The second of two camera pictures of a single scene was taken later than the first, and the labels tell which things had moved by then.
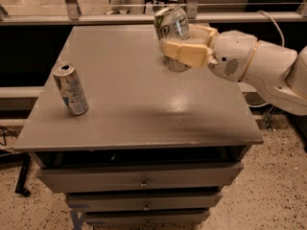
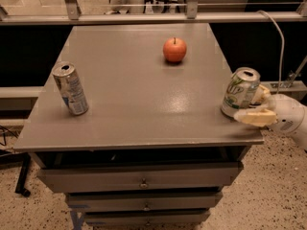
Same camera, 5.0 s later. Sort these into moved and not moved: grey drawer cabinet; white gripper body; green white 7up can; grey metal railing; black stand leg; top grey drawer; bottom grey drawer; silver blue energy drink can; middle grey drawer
Moved: white gripper body; green white 7up can
Not moved: bottom grey drawer; grey metal railing; top grey drawer; silver blue energy drink can; middle grey drawer; black stand leg; grey drawer cabinet
